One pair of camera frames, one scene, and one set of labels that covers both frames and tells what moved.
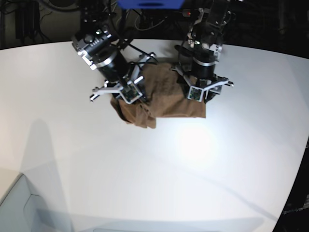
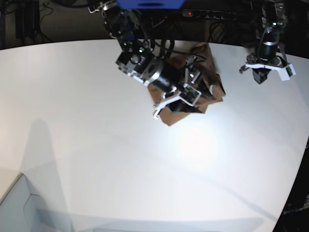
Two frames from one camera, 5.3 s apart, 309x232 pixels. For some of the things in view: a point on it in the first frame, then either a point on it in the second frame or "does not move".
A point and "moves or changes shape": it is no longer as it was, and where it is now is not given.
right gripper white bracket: [197, 93] -> [260, 72]
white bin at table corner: [20, 211] does not move
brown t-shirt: [165, 95] moves or changes shape
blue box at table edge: [151, 4] does not move
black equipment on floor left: [27, 19] does not move
